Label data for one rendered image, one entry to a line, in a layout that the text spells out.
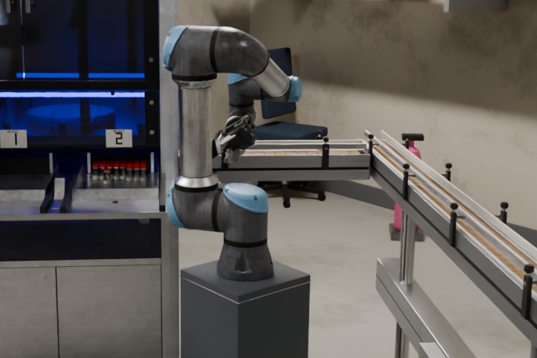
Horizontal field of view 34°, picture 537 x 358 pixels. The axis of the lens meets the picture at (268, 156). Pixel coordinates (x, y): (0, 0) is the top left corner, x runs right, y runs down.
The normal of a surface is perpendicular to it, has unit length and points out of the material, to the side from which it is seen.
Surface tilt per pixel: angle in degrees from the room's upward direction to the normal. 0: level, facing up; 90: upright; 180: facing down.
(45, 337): 90
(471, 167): 90
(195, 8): 90
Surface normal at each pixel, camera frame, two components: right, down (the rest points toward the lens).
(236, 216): -0.29, 0.19
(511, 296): -0.99, 0.01
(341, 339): 0.02, -0.98
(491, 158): -0.75, 0.13
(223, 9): 0.66, 0.17
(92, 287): 0.11, 0.22
